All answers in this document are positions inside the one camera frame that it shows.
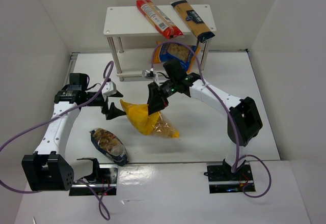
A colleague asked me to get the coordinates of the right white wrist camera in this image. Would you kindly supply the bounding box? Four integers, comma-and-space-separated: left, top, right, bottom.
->
142, 69, 155, 79

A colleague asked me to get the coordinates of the red spaghetti package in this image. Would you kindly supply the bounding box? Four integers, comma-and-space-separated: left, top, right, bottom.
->
136, 0, 183, 40

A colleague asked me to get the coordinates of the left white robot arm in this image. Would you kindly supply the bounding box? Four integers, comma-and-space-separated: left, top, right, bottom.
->
21, 73, 125, 191

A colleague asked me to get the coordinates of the dark mixed pasta bag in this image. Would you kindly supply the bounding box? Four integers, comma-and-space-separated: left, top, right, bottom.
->
90, 128, 128, 166

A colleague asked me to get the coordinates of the tan and blue spaghetti package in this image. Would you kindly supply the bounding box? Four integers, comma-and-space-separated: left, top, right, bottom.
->
171, 0, 215, 43

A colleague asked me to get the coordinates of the blue yellow pasta bag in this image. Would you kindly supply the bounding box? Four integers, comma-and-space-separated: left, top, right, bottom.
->
151, 42, 200, 74

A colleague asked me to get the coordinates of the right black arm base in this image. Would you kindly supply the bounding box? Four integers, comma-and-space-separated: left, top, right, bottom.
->
203, 163, 256, 194

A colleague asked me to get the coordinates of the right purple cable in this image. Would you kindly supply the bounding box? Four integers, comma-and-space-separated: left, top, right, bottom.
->
150, 40, 272, 199

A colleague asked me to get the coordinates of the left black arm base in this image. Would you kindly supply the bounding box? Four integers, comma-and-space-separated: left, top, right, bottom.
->
69, 163, 118, 197

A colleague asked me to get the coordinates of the yellow macaroni bag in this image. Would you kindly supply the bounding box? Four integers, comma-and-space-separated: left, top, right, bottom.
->
120, 99, 179, 138

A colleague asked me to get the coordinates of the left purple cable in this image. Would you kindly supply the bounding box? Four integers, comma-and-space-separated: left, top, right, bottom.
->
0, 61, 114, 221

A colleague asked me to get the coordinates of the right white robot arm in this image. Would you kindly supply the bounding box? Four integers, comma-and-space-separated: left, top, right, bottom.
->
142, 60, 263, 173

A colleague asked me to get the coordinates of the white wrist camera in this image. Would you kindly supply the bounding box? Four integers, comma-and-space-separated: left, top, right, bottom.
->
101, 81, 117, 97
142, 69, 155, 79

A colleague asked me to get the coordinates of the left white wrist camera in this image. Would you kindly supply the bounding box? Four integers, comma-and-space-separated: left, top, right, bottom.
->
101, 81, 117, 97

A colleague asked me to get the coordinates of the purple cable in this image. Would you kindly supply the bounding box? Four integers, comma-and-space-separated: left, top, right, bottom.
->
0, 61, 114, 221
150, 40, 272, 199

